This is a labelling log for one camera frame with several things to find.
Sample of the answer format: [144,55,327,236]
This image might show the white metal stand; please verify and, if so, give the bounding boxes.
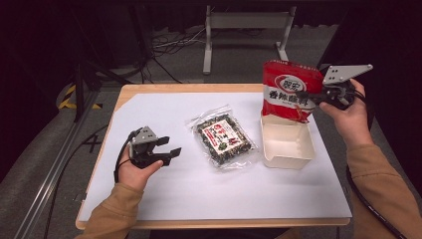
[202,4,298,76]

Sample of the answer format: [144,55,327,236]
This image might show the wooden table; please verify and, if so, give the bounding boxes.
[75,83,352,231]

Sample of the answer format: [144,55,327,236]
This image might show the black floor cable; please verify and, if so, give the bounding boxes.
[43,123,110,239]

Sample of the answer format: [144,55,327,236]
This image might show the aluminium rail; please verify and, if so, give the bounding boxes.
[13,89,101,239]

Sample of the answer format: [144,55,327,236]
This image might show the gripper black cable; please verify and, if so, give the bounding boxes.
[345,164,409,239]
[113,128,142,184]

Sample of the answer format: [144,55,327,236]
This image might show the person's right hand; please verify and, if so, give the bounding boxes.
[318,79,374,148]

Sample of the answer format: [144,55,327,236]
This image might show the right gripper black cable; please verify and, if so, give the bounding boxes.
[345,164,409,239]

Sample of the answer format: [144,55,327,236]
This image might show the red seasoning packet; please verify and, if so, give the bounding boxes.
[261,59,324,123]

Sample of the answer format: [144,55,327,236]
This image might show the bundle of floor cables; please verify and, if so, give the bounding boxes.
[138,26,208,85]

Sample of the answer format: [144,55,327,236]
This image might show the person's left hand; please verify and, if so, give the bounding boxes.
[118,158,164,191]

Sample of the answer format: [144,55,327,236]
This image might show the white plastic box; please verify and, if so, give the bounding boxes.
[259,111,317,170]

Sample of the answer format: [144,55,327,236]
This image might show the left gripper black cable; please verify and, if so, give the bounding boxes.
[113,128,142,184]

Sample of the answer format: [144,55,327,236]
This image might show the clear packet of dark flakes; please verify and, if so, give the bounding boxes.
[184,104,258,170]

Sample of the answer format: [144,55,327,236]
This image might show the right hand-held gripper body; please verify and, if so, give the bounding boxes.
[319,64,374,111]

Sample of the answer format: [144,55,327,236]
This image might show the black metal stand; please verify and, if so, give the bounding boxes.
[71,6,133,123]

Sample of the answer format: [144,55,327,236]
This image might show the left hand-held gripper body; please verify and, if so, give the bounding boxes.
[128,125,172,169]

